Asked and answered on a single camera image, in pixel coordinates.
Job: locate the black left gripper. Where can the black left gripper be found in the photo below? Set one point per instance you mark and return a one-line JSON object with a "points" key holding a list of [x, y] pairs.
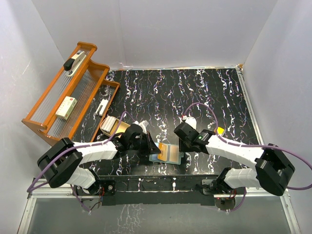
{"points": [[150, 146]]}

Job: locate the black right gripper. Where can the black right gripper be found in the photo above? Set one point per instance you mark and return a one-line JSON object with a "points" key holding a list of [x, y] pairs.
{"points": [[184, 148]]}

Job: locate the mint green card holder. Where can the mint green card holder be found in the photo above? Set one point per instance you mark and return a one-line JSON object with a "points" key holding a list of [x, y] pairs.
{"points": [[174, 155]]}

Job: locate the tan oval wooden tray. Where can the tan oval wooden tray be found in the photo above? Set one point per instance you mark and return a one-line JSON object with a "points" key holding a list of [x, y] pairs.
{"points": [[121, 129]]}

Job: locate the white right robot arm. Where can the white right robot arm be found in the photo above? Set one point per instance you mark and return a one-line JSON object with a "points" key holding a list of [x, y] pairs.
{"points": [[265, 167]]}

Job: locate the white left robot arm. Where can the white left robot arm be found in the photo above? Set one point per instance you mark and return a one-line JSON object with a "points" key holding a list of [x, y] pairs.
{"points": [[61, 164]]}

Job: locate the white card stack in tray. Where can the white card stack in tray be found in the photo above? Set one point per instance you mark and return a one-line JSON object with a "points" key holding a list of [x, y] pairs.
{"points": [[108, 124]]}

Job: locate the yellow eraser block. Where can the yellow eraser block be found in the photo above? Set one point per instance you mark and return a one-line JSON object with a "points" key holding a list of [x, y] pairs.
{"points": [[220, 131]]}

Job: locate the white small clip object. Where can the white small clip object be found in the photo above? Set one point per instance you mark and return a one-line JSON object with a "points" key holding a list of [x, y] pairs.
{"points": [[102, 107]]}

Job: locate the orange wooden shelf rack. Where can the orange wooden shelf rack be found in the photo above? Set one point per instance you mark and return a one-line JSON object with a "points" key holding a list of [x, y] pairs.
{"points": [[89, 85]]}

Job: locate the white small cardboard box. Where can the white small cardboard box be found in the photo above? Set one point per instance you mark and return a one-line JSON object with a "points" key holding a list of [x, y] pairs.
{"points": [[66, 107]]}

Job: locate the black and white stapler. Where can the black and white stapler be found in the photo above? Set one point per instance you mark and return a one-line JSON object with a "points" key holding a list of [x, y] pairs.
{"points": [[73, 63]]}

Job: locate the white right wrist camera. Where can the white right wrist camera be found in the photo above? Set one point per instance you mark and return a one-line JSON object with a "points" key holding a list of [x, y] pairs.
{"points": [[190, 120]]}

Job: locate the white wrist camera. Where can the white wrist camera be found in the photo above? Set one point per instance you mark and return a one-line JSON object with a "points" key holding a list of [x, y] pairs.
{"points": [[143, 124], [190, 120]]}

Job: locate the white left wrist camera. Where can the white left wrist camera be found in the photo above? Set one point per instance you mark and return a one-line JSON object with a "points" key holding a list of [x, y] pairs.
{"points": [[143, 124]]}

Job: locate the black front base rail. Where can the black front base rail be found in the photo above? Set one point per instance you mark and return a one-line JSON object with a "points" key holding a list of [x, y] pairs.
{"points": [[154, 189]]}

